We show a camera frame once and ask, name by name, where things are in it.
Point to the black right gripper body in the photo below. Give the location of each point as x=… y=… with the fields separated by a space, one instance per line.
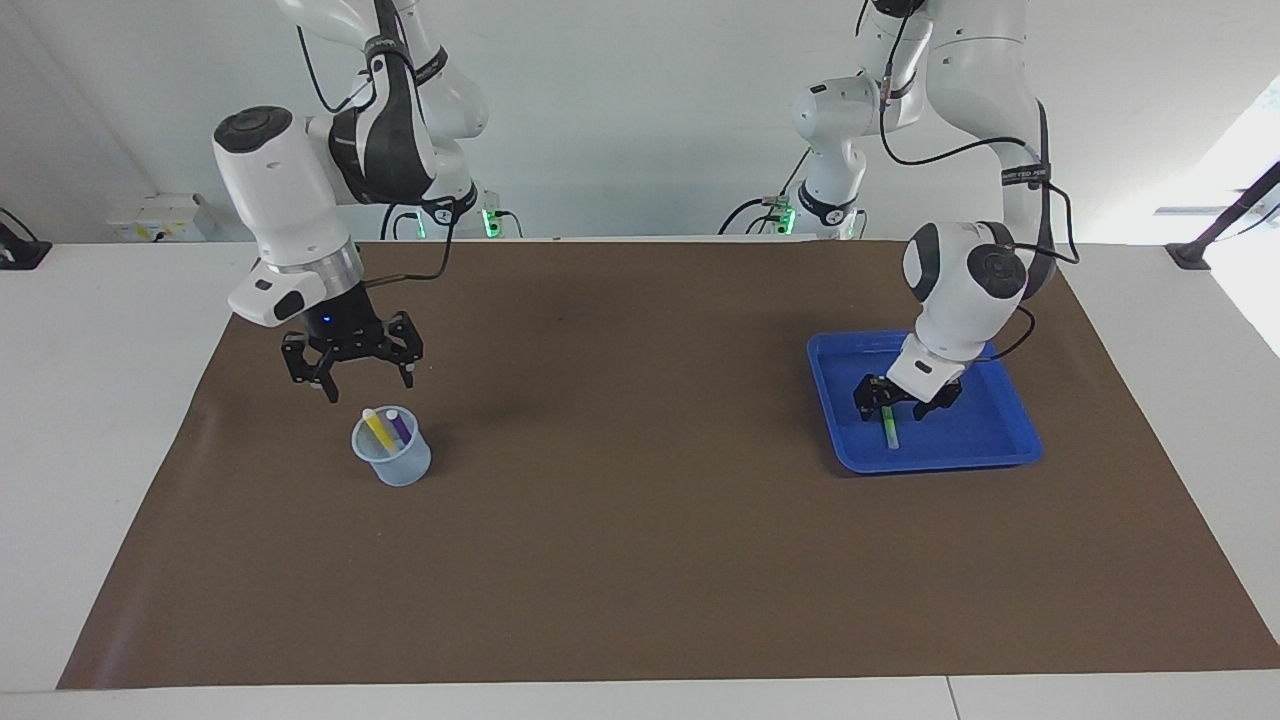
x=345 y=325

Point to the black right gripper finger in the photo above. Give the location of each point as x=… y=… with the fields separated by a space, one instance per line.
x=408 y=345
x=305 y=362

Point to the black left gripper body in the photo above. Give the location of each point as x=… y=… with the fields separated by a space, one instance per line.
x=900 y=400

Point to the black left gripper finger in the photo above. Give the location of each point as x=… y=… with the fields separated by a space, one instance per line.
x=870 y=400
x=938 y=408

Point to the green marker pen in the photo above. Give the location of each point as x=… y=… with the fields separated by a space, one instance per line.
x=890 y=435

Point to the purple marker pen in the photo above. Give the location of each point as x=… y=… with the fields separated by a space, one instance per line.
x=400 y=428

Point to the yellow marker pen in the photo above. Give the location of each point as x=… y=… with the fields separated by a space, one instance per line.
x=378 y=428

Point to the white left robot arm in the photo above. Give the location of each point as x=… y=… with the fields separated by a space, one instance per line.
x=960 y=300

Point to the blue plastic tray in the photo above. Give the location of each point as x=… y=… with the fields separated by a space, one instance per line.
x=980 y=430

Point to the translucent plastic cup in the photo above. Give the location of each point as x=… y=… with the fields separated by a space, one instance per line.
x=400 y=470

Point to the white power box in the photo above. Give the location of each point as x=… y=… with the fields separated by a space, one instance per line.
x=160 y=220

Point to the brown table mat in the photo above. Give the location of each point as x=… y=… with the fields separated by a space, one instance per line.
x=640 y=550

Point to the black angled stand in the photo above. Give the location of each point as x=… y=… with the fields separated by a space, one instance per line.
x=1190 y=255

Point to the black clamp mount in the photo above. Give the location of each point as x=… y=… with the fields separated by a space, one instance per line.
x=25 y=255

